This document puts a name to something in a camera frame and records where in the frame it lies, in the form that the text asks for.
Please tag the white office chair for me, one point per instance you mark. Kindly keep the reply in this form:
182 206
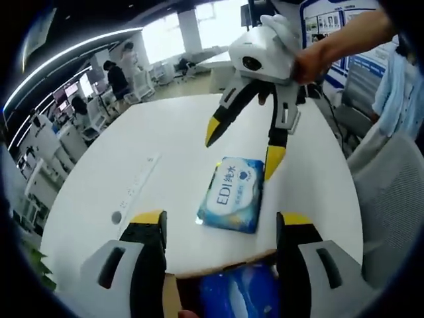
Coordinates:
144 86
97 116

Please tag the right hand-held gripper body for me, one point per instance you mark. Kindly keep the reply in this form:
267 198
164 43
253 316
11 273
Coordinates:
268 56

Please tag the dark blue soft wipes pack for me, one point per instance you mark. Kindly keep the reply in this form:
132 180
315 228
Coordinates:
238 291

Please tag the person's right hand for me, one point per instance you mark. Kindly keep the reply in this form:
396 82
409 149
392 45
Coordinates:
311 66

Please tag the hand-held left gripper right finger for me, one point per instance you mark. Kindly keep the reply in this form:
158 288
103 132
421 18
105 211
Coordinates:
295 265

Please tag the blue white display board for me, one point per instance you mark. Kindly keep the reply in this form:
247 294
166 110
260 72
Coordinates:
318 23

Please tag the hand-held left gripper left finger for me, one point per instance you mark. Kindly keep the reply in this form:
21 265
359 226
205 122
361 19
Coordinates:
149 265

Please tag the person's left hand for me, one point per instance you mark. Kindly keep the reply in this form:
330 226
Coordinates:
186 314

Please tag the blue white soft wipes pack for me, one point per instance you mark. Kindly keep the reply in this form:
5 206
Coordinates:
228 198

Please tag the brown cardboard shoe box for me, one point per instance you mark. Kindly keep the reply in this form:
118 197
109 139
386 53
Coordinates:
170 298

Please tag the grey mesh office chair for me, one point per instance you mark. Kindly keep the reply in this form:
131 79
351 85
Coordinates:
356 112
381 198

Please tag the black office chair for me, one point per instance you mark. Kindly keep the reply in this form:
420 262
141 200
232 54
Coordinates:
189 68

